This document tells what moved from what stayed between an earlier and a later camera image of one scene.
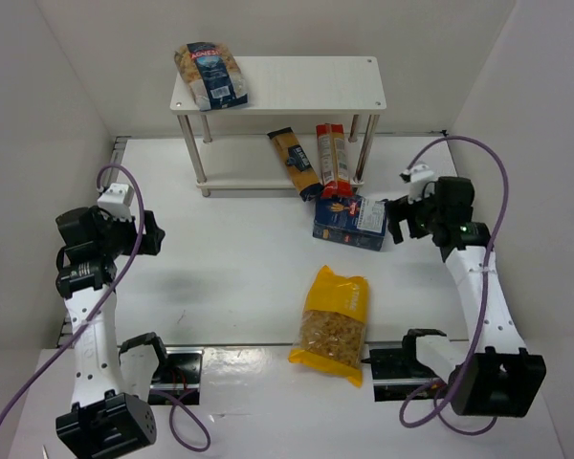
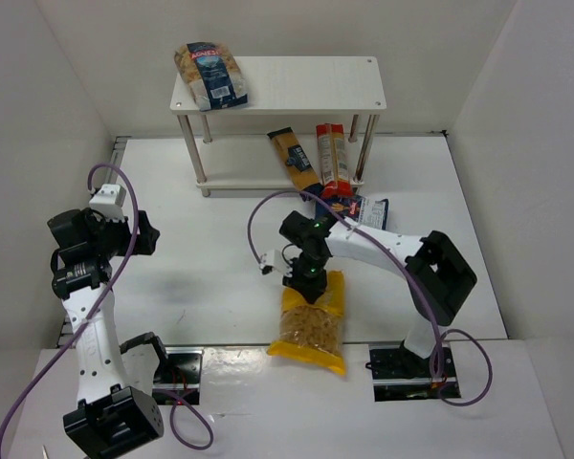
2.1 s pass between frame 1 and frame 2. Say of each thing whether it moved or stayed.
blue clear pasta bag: stayed
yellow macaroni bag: moved
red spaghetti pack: stayed
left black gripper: stayed
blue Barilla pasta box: stayed
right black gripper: moved
